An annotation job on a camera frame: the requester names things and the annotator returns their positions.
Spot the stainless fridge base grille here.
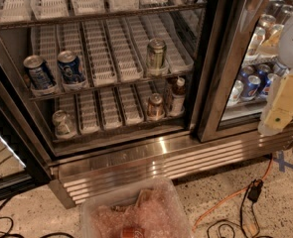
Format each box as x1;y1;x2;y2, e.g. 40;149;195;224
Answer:
49;123;293;208

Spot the orange can in bin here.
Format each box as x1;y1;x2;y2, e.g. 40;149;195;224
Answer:
121;227;145;238

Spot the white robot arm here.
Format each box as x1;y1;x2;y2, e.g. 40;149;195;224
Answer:
258;15;293;136

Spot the silver blue soda can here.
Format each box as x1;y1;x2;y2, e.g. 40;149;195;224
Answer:
23;55;56;90

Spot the glass fridge door right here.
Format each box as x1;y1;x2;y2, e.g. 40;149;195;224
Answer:
198;0;293;141

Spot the brown drink bottle white label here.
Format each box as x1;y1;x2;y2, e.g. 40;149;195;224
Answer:
169;77;186;116

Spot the clear plastic bin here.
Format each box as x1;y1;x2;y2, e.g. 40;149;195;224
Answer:
80;177;193;238

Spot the open fridge door left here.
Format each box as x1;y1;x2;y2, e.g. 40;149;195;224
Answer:
0;81;50;200

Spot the black cables left floor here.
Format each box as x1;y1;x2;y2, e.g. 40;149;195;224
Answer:
0;195;74;238

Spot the black power adapter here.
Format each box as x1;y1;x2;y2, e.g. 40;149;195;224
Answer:
247;179;263;202

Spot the white diet can right fridge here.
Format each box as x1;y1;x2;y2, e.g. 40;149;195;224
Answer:
227;80;243;106

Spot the black cable right floor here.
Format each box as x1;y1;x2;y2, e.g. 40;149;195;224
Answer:
207;181;273;238

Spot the blue Pepsi can right fridge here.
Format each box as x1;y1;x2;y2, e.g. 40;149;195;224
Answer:
240;75;261;101

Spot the middle wire shelf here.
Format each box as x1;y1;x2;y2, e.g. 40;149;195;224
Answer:
29;69;193;101

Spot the wire shelf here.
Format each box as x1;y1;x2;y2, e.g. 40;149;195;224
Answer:
29;69;193;101
0;2;207;30

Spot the blue Pepsi can middle shelf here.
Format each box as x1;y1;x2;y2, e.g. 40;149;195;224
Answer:
58;51;85;84

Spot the top wire shelf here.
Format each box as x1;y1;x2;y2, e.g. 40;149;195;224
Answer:
0;2;207;30

